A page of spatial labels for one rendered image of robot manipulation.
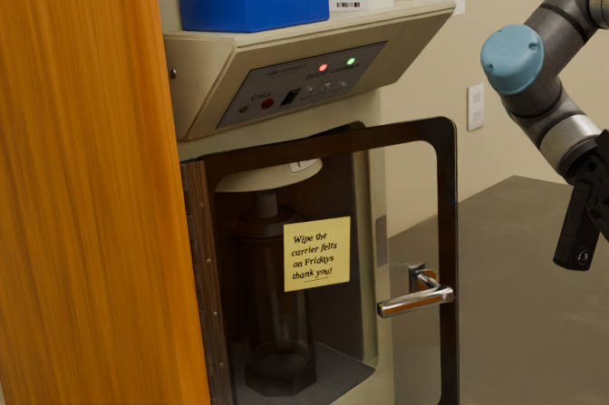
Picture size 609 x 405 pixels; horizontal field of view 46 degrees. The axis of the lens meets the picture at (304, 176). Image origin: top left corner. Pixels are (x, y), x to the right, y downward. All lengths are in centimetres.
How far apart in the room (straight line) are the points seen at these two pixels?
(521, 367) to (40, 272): 72
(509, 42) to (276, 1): 37
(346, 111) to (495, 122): 118
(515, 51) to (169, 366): 53
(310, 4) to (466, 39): 122
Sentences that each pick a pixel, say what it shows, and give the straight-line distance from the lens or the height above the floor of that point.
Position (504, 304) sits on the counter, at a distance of 136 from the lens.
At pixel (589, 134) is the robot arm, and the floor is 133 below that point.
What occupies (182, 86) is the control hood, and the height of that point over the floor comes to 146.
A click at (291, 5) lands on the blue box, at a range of 64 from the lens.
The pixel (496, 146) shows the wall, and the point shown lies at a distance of 204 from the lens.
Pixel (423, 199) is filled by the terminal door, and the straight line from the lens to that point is 81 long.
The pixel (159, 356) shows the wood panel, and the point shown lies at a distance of 68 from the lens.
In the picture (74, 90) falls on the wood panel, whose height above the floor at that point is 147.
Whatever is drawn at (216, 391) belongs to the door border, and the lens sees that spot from 81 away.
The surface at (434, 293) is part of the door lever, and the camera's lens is 80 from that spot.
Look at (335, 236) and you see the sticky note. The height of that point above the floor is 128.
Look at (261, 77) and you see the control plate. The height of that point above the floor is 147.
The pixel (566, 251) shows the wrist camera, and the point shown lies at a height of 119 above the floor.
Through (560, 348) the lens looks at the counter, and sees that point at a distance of 124.
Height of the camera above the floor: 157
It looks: 17 degrees down
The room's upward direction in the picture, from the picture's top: 4 degrees counter-clockwise
